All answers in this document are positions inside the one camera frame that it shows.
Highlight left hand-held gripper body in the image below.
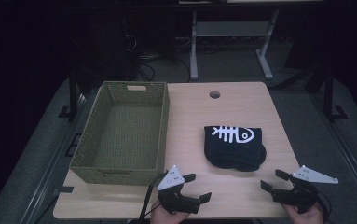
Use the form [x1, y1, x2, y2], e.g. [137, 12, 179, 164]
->
[157, 164, 201, 216]

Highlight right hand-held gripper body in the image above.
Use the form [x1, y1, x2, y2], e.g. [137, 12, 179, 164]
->
[271, 164, 339, 215]

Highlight black sock with fishbone print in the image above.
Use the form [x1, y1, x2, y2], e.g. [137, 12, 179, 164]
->
[203, 125, 268, 173]

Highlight green woven basket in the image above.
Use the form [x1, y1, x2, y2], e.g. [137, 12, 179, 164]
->
[69, 80, 171, 187]

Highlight person's left hand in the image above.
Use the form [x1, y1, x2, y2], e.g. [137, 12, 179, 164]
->
[149, 200, 189, 224]

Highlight person's right hand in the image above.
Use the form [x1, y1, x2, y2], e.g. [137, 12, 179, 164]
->
[282, 203, 325, 224]

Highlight grey metal stand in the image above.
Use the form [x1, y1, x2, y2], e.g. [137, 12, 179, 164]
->
[189, 9, 280, 82]

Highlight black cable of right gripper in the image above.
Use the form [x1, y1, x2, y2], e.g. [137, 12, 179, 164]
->
[315, 189, 333, 224]

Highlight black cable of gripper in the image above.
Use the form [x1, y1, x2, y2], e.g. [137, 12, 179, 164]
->
[138, 172, 169, 224]
[315, 189, 333, 224]

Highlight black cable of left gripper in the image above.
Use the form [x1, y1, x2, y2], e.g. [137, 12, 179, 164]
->
[138, 172, 169, 224]

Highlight black metal post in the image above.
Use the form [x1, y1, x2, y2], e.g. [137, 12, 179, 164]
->
[323, 66, 349, 122]
[58, 66, 80, 119]

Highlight black floor cables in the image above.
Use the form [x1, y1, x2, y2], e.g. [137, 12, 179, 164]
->
[126, 32, 193, 82]

